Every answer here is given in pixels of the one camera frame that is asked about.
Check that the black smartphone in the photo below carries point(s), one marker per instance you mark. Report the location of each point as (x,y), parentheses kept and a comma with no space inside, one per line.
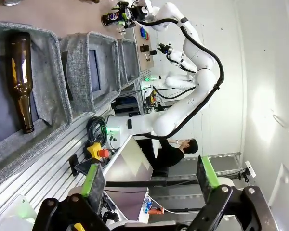
(84,166)

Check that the dark blue soda can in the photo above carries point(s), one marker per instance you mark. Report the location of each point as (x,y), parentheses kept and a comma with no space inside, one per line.
(110,18)

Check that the silver metal can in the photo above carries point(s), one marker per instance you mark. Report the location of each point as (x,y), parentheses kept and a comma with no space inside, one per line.
(11,2)

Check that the clear plastic water bottle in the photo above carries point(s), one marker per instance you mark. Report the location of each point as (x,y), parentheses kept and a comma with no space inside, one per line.
(147,205)

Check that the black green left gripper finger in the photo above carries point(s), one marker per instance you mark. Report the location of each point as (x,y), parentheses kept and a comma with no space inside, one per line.
(94,183)
(121,5)
(126,23)
(206,178)

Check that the black background gripper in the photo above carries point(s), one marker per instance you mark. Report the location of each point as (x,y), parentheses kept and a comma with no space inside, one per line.
(165,47)

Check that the wooden board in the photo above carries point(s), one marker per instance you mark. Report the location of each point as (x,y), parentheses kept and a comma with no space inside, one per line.
(144,55)

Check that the white desk with dark panel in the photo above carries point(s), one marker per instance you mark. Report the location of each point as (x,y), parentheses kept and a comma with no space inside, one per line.
(127,166)

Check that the person in black shirt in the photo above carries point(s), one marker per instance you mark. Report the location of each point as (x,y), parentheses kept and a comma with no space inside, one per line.
(171,155)

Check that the green round disc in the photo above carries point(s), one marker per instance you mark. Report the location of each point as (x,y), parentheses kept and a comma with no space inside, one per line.
(147,35)

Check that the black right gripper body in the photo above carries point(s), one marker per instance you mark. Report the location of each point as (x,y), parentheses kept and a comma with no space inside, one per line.
(138,12)

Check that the blue round disc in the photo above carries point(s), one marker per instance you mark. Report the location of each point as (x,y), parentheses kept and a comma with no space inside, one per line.
(142,31)

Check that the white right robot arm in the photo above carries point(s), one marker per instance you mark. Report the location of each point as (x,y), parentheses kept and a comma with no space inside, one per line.
(202,79)

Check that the brown glass bottle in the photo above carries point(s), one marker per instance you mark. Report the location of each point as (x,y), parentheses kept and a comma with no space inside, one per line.
(19,72)

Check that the large grey fabric basket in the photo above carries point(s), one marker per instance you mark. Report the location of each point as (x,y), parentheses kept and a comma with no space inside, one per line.
(50,79)

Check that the yellow red emergency stop button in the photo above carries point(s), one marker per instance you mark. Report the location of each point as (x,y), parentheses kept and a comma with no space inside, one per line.
(95,149)

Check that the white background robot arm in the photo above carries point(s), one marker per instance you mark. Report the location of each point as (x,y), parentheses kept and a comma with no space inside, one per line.
(178,80)

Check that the small grey fabric basket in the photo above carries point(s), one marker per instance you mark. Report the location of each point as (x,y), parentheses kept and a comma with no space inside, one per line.
(135,62)

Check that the orange hand tool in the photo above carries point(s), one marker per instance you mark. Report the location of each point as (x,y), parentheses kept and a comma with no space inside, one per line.
(156,211)

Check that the medium grey fabric basket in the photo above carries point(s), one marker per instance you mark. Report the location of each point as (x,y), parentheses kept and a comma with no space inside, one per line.
(79,62)

